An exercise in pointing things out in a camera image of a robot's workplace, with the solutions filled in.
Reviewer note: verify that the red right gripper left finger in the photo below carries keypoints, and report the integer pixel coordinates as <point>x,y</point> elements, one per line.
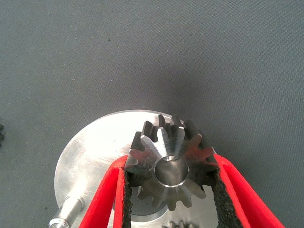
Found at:
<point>104,202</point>

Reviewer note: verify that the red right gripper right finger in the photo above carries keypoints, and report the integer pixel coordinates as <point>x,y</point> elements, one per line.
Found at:
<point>244,202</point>

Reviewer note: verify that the small steel planetary gear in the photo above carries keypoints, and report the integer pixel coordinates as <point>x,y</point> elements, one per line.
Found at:
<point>178,225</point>
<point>1,136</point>
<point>171,147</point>

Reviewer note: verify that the round metal carrier plate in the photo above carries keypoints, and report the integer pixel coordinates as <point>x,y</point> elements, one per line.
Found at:
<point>95,147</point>

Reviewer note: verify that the dark grey table cloth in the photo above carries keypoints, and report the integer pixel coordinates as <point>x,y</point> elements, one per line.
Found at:
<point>95,47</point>

